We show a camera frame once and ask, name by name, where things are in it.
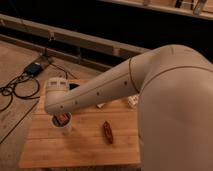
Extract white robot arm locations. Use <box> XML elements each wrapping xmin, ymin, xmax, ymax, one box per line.
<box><xmin>45</xmin><ymin>44</ymin><xmax>213</xmax><ymax>171</ymax></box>

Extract white ceramic cup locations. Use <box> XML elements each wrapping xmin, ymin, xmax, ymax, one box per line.
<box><xmin>52</xmin><ymin>113</ymin><xmax>72</xmax><ymax>135</ymax></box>

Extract white small carton box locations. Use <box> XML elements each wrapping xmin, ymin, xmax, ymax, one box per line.
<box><xmin>127</xmin><ymin>95</ymin><xmax>139</xmax><ymax>108</ymax></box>

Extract black round bowl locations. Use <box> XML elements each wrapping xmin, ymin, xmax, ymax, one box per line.
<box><xmin>69</xmin><ymin>83</ymin><xmax>79</xmax><ymax>90</ymax></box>

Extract black power adapter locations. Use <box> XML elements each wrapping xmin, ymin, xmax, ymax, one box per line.
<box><xmin>24</xmin><ymin>62</ymin><xmax>42</xmax><ymax>76</ymax></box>

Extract black floor cables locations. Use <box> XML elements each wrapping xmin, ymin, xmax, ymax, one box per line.
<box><xmin>0</xmin><ymin>46</ymin><xmax>78</xmax><ymax>113</ymax></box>

